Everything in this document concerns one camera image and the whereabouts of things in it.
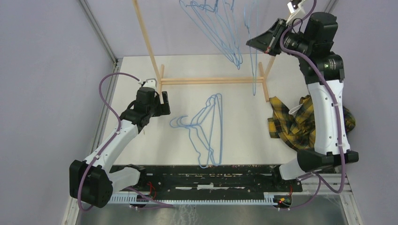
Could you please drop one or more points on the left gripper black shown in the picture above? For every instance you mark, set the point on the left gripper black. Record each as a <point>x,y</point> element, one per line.
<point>164,103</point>

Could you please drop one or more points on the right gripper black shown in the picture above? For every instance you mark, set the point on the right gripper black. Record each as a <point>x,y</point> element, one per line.
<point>275,35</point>

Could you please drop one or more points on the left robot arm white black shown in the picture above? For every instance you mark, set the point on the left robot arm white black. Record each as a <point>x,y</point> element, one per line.
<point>91,180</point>

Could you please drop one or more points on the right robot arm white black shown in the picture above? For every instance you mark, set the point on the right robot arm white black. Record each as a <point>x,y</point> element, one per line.
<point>323,72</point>

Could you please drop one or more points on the yellow black plaid shirt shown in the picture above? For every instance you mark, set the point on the yellow black plaid shirt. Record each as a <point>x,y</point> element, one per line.
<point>297,131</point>

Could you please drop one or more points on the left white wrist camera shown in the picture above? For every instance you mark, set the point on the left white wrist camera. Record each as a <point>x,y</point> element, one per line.
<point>151,83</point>

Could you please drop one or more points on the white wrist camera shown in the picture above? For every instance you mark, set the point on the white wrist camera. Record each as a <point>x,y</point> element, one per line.
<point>151,83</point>
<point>296,10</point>

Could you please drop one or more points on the wooden hanger rack frame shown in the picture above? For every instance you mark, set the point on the wooden hanger rack frame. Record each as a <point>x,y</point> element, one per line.
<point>159,71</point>

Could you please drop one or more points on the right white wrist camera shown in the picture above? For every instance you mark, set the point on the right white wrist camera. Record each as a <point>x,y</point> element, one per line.
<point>296,10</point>

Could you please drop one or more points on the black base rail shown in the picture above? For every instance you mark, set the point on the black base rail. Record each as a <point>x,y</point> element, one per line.
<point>224,182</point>

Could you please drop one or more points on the white slotted cable duct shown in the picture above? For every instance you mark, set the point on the white slotted cable duct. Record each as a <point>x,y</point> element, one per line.
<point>135,199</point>

